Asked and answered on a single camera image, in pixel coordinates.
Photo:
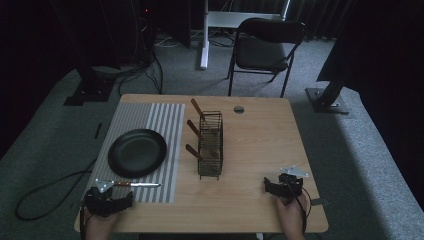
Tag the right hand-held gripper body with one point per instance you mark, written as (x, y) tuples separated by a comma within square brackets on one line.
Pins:
[(290, 185)]

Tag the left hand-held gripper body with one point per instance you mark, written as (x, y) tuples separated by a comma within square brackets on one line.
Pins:
[(100, 201)]

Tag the person's left hand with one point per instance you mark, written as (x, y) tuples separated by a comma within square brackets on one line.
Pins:
[(100, 226)]

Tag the person's right hand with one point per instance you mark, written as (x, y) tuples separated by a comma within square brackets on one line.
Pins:
[(290, 218)]

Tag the small grey tab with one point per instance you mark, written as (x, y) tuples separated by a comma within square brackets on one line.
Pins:
[(320, 202)]

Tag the black round plate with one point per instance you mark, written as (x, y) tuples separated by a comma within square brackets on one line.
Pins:
[(137, 153)]

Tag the small black floor strip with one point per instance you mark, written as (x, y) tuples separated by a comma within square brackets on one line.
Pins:
[(98, 130)]

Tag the grey white striped placemat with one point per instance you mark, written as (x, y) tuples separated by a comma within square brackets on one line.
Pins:
[(166, 126)]

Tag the black folding chair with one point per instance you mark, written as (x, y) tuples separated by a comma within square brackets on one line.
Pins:
[(263, 50)]

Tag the black stand with base plate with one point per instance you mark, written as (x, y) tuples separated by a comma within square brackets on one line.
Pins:
[(90, 86), (328, 98)]

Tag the white desk frame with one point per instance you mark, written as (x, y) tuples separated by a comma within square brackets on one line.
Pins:
[(205, 40)]

